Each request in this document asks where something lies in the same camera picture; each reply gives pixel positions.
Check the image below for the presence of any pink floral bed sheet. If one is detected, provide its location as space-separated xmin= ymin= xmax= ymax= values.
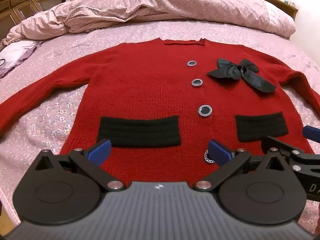
xmin=0 ymin=20 xmax=320 ymax=232

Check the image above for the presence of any white and purple cloth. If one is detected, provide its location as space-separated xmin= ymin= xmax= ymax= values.
xmin=0 ymin=41 xmax=43 ymax=78

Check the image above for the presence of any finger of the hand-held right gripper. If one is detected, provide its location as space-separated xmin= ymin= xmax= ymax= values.
xmin=261 ymin=135 xmax=306 ymax=158
xmin=303 ymin=126 xmax=320 ymax=146

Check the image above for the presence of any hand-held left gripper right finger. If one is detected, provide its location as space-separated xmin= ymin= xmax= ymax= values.
xmin=194 ymin=139 xmax=288 ymax=191

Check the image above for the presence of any red knit cardigan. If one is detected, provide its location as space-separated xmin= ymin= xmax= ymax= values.
xmin=0 ymin=38 xmax=320 ymax=188

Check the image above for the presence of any pink floral duvet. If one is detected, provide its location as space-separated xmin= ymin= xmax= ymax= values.
xmin=1 ymin=0 xmax=297 ymax=43

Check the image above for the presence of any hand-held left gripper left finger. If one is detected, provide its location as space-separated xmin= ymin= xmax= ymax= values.
xmin=33 ymin=139 xmax=126 ymax=191

